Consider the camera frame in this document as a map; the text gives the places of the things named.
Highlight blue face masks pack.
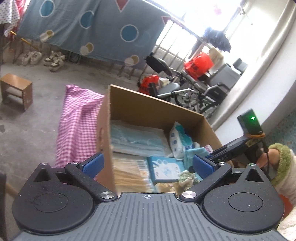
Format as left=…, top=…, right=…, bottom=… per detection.
left=110, top=120, right=173, bottom=158

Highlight green fleece sleeve forearm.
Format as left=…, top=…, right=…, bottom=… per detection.
left=268, top=143, right=296, bottom=241

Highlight right hand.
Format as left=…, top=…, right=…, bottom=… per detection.
left=256, top=149, right=280, bottom=170

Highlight green white small towel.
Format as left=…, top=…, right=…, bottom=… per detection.
left=178, top=170, right=203, bottom=191

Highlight light blue cloth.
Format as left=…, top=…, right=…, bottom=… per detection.
left=184, top=147, right=210, bottom=170

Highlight white blue wet wipes pack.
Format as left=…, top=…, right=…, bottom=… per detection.
left=169, top=122, right=193, bottom=160

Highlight beige cotton swabs pack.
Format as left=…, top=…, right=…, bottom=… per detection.
left=112, top=153, right=155, bottom=195

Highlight blue white tissue box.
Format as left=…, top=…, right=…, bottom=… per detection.
left=147, top=156, right=185, bottom=184

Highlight pink checkered cloth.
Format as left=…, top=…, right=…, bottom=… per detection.
left=55, top=84, right=104, bottom=168

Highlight black wheelchair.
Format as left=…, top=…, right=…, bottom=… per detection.
left=144, top=53, right=244, bottom=119

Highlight brown cardboard box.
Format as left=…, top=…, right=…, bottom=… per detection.
left=96, top=85, right=222, bottom=192

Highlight red plastic bag upper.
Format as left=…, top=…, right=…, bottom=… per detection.
left=184, top=52, right=214, bottom=80

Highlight red plastic bag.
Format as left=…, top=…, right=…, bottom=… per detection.
left=138, top=74, right=159, bottom=95
left=184, top=52, right=214, bottom=80

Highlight red plastic bag lower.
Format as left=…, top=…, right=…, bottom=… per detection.
left=138, top=74, right=159, bottom=95

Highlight dark white sneaker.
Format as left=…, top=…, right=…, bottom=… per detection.
left=43, top=51, right=62, bottom=66
left=49, top=55, right=65, bottom=72

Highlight dark blue hanging clothes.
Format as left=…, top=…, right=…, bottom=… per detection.
left=203, top=28, right=231, bottom=52

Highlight small wooden stool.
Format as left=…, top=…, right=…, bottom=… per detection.
left=1, top=73, right=33, bottom=111

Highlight white sneaker far left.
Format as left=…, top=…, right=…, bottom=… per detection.
left=22, top=52, right=34, bottom=65

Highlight grey sheet with circles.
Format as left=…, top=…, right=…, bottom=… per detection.
left=18, top=0, right=171, bottom=69

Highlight polka dot white cloth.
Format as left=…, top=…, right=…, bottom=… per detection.
left=0, top=0, right=20, bottom=37

